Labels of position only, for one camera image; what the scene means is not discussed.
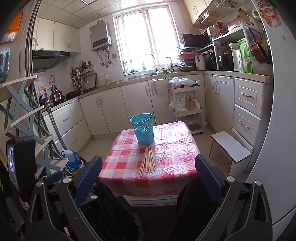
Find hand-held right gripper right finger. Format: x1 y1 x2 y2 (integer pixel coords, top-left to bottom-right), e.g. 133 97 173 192
176 153 273 241

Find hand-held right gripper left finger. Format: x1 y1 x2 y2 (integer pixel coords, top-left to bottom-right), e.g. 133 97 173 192
25 155 109 241

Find bundle of wooden chopsticks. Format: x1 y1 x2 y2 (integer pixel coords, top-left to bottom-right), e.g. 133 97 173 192
138 144 156 178

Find teal perforated plastic basket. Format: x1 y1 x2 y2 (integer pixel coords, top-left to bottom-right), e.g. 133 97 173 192
130 113 155 145

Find blue plastic bag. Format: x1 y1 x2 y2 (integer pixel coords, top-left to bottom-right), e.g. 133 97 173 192
61 149 84 174

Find blue and white folding rack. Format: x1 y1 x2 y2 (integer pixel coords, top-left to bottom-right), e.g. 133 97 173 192
0 75 69 179

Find white step stool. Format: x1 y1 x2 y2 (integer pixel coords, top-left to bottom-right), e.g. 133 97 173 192
209 131 251 163

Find red checked tablecloth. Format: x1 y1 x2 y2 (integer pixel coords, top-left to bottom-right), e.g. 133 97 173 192
98 121 201 198

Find blue mop pole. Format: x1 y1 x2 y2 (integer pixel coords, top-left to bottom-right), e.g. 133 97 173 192
44 87 68 151

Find white trolley cart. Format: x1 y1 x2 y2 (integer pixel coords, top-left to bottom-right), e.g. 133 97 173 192
168 79 204 135

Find white kitchen base cabinets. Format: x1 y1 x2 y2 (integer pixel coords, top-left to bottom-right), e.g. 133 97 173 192
43 71 273 153

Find steel kettle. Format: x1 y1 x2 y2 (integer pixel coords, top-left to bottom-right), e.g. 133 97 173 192
49 85 64 104

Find red printed plastic bag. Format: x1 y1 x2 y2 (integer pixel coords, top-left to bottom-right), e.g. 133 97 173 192
186 95 200 110

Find white plastic bag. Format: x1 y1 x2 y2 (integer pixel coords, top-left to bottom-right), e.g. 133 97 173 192
169 93 188 112

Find white refrigerator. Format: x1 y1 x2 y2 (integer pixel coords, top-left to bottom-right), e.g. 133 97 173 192
245 0 296 225

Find crumpled clear plastic bags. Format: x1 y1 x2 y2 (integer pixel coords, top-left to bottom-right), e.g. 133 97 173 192
169 77 200 90

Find white hanging bag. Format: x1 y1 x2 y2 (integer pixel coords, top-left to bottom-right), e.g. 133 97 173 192
151 77 169 96

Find black range hood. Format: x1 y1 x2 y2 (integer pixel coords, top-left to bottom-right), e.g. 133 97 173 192
32 50 71 71

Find black countertop appliance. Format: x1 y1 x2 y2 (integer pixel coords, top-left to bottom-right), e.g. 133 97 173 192
201 51 219 70

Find black electric pot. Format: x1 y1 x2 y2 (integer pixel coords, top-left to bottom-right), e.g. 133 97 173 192
218 53 234 71

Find stack of pots and pans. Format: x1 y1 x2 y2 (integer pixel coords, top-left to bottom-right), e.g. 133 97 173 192
177 47 197 72

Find white thermos jug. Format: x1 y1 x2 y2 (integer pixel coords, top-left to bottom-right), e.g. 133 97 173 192
229 43 243 72

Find green food packet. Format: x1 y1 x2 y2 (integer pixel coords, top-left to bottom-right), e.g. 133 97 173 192
237 38 254 74

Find chrome sink faucet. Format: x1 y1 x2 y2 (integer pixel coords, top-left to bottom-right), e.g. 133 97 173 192
143 53 159 75

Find red frying pan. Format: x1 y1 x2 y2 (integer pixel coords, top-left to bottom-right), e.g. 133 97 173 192
250 35 268 62

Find black microwave oven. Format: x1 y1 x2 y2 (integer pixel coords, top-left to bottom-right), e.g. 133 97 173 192
181 32 210 48

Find grey gas water heater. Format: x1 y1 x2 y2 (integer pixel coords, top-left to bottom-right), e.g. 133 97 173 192
89 20 113 52

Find metal countertop shelf rack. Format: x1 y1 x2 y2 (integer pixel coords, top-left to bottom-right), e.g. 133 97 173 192
207 22 266 71

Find kitchen window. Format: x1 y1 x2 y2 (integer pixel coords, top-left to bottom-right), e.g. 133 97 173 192
113 5 183 75

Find red cartoon sticker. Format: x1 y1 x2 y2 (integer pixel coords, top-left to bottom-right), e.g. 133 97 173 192
258 6 282 26

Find wall utensil rack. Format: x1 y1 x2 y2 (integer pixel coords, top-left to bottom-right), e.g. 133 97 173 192
70 61 97 90

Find white wall cabinets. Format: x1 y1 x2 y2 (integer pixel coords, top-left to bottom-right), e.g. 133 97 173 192
183 0 215 25
32 17 81 53

